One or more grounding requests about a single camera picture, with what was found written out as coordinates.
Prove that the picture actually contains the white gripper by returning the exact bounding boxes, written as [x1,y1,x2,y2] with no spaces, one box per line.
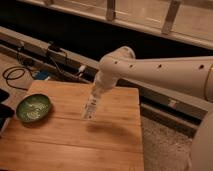
[91,71,118,99]

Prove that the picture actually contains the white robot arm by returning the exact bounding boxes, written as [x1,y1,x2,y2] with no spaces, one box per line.
[92,46,213,171]

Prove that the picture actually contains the green ceramic bowl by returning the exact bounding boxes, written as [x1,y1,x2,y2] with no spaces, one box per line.
[16,94,51,123]

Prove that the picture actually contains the blue object behind table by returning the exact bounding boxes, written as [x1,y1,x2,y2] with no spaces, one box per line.
[34,71,50,80]

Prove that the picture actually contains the black object at left edge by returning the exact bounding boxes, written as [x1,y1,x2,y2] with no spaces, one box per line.
[0,89,15,136]

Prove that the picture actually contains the white plug on rail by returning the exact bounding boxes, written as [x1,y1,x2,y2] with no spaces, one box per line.
[77,65,86,74]

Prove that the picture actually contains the black power adapter on rail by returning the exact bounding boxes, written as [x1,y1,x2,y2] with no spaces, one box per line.
[46,41,67,56]

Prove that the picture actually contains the black coiled cable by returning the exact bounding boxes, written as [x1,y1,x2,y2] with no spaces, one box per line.
[2,65,35,91]

